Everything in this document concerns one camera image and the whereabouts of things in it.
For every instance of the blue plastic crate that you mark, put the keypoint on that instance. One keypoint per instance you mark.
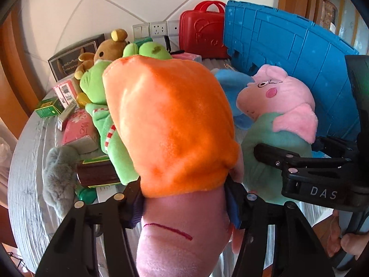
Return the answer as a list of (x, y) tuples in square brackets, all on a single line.
[(256, 35)]

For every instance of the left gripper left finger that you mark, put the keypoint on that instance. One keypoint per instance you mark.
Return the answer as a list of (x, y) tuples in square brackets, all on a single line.
[(72, 250)]

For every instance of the brown syrup bottle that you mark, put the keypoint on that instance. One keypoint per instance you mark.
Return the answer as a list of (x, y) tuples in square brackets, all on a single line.
[(97, 171)]

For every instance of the dark framed picture box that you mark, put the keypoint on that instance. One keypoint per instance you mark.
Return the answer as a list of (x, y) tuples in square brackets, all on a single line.
[(64, 62)]

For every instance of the pink white barcode box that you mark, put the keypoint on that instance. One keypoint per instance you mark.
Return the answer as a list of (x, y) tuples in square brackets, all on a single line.
[(66, 92)]

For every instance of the pig plush orange dress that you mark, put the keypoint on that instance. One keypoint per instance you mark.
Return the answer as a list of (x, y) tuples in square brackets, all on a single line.
[(177, 126)]

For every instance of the wall power sockets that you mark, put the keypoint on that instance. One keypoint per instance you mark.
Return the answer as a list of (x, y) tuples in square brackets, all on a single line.
[(156, 29)]

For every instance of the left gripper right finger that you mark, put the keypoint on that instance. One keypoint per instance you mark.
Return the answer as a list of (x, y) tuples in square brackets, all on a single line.
[(297, 249)]

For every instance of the green capped jar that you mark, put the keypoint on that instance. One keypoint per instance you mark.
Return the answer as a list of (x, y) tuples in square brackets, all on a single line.
[(87, 195)]

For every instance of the red toy suitcase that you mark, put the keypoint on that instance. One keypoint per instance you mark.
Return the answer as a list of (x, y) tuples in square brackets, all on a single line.
[(201, 30)]

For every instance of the person right hand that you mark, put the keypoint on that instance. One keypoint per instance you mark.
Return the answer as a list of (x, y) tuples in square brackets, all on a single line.
[(350, 243)]

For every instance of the small green box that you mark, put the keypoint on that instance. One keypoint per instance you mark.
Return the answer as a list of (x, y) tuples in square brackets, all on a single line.
[(49, 107)]

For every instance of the green frog plush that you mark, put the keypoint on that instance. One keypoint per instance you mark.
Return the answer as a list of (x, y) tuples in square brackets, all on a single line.
[(104, 84)]

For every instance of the pink grey tissue pack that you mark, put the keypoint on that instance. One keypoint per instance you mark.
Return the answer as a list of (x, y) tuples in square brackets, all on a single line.
[(80, 133)]

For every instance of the pig plush blue shirt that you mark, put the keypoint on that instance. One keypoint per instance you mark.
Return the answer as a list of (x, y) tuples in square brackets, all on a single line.
[(232, 83)]

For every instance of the slim white grey box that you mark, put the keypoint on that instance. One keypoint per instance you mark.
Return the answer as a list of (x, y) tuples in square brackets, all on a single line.
[(62, 119)]

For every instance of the brown bear plush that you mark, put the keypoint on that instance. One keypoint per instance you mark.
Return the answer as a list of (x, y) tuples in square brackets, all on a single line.
[(103, 52)]

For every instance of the grey furry plush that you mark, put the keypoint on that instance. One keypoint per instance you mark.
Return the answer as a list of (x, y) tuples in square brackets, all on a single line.
[(60, 179)]

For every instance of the pig plush teal shirt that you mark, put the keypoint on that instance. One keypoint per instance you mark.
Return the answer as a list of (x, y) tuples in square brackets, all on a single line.
[(282, 109)]

